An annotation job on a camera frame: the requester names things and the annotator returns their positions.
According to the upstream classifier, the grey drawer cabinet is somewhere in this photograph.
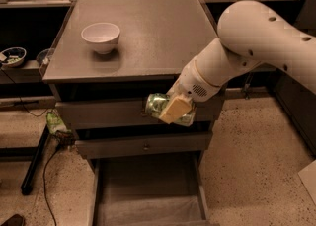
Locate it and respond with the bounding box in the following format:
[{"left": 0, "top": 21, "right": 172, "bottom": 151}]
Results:
[{"left": 41, "top": 0, "right": 238, "bottom": 172}]

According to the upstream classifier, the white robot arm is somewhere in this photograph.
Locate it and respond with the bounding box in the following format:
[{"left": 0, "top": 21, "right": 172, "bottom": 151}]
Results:
[{"left": 159, "top": 0, "right": 316, "bottom": 124}]

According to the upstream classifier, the top grey drawer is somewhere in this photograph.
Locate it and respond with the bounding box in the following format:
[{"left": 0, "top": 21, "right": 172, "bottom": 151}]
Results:
[{"left": 54, "top": 93, "right": 226, "bottom": 130}]

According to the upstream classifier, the crushed green can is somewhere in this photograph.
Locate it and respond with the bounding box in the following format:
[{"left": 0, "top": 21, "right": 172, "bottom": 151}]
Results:
[{"left": 145, "top": 93, "right": 196, "bottom": 126}]

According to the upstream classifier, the black metal leg bar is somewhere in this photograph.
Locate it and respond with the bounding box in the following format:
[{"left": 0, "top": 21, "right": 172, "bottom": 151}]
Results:
[{"left": 21, "top": 126, "right": 49, "bottom": 195}]

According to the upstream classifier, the dark shoe tip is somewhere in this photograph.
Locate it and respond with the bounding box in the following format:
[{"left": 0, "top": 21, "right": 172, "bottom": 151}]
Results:
[{"left": 0, "top": 214, "right": 25, "bottom": 226}]

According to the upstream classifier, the bottom grey open drawer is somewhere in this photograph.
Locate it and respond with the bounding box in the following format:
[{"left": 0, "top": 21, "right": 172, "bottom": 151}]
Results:
[{"left": 88, "top": 152, "right": 220, "bottom": 226}]

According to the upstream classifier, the green snack bag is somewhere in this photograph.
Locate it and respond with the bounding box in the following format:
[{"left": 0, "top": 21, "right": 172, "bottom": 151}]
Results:
[{"left": 46, "top": 112, "right": 72, "bottom": 138}]

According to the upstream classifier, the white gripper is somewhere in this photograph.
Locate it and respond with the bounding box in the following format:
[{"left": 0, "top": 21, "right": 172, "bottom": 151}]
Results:
[{"left": 159, "top": 58, "right": 221, "bottom": 124}]

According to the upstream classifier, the middle grey drawer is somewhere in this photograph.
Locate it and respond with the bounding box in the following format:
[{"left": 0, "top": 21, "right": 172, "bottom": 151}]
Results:
[{"left": 75, "top": 132, "right": 212, "bottom": 159}]

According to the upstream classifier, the black floor cable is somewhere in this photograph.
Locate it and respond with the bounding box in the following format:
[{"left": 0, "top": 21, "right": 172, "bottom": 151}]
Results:
[{"left": 42, "top": 142, "right": 63, "bottom": 226}]

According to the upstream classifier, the small clear glass bowl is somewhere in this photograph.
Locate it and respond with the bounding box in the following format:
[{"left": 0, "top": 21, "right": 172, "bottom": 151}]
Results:
[{"left": 36, "top": 48, "right": 54, "bottom": 65}]

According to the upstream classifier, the white ceramic bowl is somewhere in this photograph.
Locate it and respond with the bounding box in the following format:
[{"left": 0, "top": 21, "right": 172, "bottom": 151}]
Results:
[{"left": 81, "top": 23, "right": 120, "bottom": 54}]

